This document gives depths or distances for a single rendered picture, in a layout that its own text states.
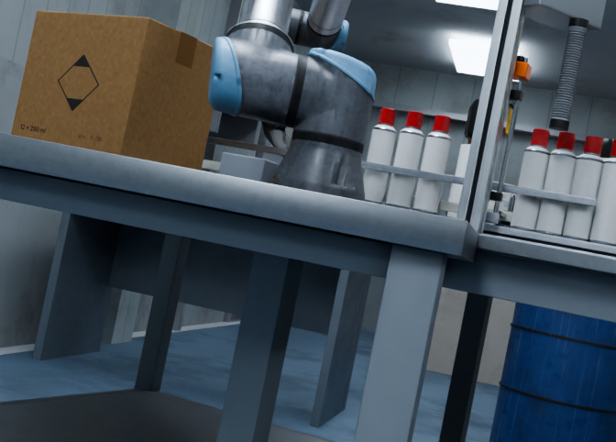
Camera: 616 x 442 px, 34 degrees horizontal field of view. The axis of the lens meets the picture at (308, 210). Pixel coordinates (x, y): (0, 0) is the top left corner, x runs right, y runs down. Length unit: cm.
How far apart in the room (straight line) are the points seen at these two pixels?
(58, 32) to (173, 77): 25
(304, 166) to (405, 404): 52
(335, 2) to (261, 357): 83
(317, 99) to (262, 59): 10
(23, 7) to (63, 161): 347
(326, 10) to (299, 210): 100
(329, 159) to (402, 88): 923
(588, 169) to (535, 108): 865
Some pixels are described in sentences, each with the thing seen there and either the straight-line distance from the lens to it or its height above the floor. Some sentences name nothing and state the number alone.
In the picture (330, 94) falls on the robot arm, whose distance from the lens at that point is 156.
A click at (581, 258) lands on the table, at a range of 136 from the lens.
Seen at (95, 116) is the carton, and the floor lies 93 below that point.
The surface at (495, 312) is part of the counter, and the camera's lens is 786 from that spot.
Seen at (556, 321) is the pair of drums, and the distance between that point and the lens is 465.
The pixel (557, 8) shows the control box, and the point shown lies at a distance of 197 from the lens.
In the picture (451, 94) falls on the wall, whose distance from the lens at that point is 1070.
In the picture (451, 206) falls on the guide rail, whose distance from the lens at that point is 211.
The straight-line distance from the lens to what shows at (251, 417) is 154.
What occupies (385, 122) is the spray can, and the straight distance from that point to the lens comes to 213.
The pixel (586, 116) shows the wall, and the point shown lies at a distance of 1065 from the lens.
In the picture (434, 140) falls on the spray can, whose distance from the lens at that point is 208.
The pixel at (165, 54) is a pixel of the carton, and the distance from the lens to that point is 193.
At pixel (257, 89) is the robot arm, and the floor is 99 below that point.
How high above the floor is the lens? 77
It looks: 2 degrees up
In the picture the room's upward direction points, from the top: 11 degrees clockwise
